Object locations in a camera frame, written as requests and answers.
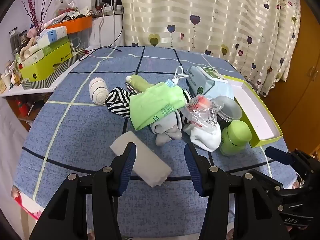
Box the black cable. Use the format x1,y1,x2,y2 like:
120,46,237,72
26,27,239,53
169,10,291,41
78,0,125,62

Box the wet wipes pack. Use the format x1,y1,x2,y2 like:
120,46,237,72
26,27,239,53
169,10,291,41
187,66,234,100

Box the black white striped sock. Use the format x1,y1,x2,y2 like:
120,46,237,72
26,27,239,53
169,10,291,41
105,85,138,119

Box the clear lidded dark jar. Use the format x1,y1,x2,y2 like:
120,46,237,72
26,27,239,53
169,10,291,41
215,95,242,122

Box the purple dried flower branches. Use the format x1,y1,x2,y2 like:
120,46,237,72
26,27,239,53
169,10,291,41
20,0,53,34

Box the heart pattern curtain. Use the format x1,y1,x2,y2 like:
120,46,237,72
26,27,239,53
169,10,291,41
121,0,301,96

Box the white green long box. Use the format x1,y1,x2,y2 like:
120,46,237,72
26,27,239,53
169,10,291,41
22,36,69,68

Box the light green cloth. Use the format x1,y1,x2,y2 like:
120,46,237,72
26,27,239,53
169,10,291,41
129,82,186,131

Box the blue face mask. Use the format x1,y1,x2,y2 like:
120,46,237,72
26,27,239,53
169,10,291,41
165,66,189,87

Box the white bandage cloth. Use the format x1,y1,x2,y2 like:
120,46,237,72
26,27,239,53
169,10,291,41
89,77,109,105

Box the orange storage bin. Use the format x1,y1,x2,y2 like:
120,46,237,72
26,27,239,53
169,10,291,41
48,16,92,34

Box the white mint sock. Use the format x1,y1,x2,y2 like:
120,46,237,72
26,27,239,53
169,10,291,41
183,124,221,152

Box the grey sock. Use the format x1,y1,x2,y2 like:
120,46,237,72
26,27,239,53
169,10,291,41
150,111,182,146

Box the white towel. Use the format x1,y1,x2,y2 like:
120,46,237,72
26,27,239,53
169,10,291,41
110,131,172,187

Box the green plastic jar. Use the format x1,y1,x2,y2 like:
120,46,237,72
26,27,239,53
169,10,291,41
219,120,252,156

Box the green lidded white box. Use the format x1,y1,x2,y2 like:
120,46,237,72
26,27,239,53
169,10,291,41
225,76,283,148

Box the lime green cardboard box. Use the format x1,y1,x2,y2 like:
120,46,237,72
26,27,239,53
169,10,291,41
20,42,72,81

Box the striped tray box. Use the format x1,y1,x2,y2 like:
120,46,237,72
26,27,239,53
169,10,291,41
22,49,85,89

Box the wooden wardrobe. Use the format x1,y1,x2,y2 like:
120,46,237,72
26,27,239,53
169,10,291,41
264,0,319,154

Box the clear plastic bag with items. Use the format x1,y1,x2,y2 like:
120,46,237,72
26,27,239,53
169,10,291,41
181,95,223,129

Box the white blue tissue box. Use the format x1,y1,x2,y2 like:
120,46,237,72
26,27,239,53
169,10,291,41
36,25,67,49

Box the green towel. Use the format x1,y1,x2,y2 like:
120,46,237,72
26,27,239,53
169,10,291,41
125,74,153,94

